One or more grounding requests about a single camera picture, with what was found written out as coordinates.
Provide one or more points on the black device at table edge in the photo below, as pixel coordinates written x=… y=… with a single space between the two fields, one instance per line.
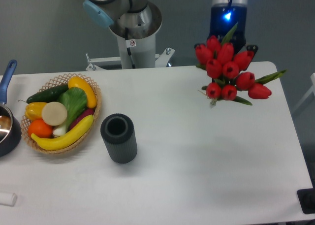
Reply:
x=307 y=200

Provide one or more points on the orange fruit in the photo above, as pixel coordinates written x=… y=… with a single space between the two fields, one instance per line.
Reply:
x=40 y=128

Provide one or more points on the yellow squash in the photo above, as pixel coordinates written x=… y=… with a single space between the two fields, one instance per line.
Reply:
x=81 y=83

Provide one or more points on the yellow banana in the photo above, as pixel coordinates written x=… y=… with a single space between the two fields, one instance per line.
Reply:
x=64 y=141

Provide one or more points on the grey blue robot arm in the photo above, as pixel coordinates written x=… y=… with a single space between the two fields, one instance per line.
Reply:
x=116 y=8

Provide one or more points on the green cucumber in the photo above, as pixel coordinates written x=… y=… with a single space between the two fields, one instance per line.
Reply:
x=47 y=95

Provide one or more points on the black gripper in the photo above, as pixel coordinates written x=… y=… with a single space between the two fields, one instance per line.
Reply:
x=223 y=18

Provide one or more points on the yellow bell pepper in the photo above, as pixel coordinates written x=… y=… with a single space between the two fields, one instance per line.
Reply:
x=33 y=111

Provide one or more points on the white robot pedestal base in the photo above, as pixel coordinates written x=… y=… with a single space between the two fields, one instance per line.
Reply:
x=136 y=45

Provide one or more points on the white furniture piece at right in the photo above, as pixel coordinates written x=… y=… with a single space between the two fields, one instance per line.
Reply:
x=306 y=99

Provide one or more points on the purple eggplant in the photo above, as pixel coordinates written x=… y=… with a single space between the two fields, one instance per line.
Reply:
x=85 y=113

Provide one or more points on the dark pot with blue handle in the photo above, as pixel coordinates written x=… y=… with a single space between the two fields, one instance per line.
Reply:
x=10 y=130

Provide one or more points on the green bok choy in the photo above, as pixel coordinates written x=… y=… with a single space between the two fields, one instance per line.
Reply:
x=75 y=102

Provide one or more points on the beige round disc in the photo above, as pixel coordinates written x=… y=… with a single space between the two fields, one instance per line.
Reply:
x=54 y=113

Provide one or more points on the white cylinder object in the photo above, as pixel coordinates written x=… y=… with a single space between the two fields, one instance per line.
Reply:
x=8 y=199

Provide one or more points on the dark grey ribbed vase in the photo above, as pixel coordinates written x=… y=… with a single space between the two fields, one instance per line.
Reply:
x=118 y=133

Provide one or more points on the red tulip bouquet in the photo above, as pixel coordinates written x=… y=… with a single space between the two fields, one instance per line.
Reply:
x=228 y=72

